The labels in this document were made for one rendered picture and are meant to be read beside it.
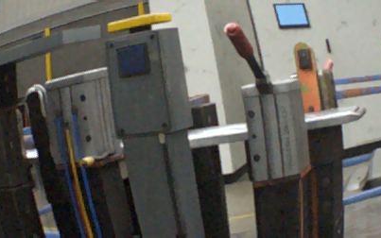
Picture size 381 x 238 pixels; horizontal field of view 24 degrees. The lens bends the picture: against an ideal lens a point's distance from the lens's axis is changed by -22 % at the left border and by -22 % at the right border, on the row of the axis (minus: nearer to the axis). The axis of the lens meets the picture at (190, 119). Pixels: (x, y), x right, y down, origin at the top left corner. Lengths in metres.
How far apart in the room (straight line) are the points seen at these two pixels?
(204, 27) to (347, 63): 1.43
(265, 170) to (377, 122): 8.15
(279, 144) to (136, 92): 0.21
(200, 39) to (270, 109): 8.19
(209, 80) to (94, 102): 8.12
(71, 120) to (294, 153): 0.29
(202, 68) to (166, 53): 8.32
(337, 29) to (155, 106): 8.27
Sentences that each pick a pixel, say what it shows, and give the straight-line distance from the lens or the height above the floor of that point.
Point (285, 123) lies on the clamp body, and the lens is 1.30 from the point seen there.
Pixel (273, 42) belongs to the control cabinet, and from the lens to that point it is 9.44.
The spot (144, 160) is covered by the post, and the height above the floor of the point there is 1.00.
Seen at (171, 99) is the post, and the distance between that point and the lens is 1.17.
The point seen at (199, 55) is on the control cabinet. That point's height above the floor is 1.12.
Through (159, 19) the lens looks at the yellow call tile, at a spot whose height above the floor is 1.15.
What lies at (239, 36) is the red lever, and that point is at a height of 1.12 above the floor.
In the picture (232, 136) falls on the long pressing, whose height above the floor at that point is 1.00.
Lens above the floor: 1.10
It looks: 3 degrees down
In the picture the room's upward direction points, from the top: 9 degrees counter-clockwise
